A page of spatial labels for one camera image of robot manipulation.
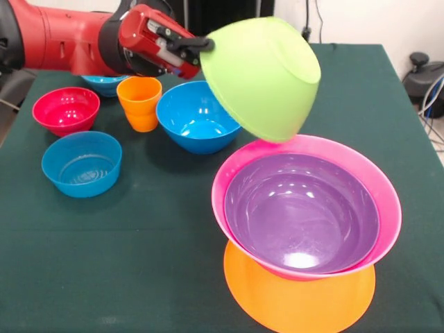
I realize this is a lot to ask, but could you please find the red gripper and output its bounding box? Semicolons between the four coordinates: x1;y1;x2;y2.
117;3;216;81

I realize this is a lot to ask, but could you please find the green bowl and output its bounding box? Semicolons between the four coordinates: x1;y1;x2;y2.
199;16;322;144

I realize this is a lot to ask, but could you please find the purple bowl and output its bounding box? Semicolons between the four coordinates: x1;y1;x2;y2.
223;153;381;274

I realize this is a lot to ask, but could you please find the large pink bowl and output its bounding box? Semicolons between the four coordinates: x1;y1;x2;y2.
211;134;403;281

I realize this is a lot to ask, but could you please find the large orange bowl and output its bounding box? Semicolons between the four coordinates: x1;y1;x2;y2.
223;239;377;333

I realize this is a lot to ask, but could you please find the orange cup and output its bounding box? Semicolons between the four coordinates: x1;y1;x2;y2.
116;76;163;133

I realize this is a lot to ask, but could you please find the small ribbed cyan bowl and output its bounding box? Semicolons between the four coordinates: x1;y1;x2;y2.
81;74;130;98

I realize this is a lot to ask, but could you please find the small crimson bowl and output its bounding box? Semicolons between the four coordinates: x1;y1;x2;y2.
31;86;101;137

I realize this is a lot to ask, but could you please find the translucent blue bowl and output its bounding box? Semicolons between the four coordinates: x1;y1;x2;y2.
41;130;123;199

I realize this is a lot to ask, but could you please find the dark green tablecloth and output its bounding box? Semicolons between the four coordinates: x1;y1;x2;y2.
0;40;444;333

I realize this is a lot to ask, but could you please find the black hanging cable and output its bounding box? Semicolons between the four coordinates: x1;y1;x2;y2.
300;0;325;44

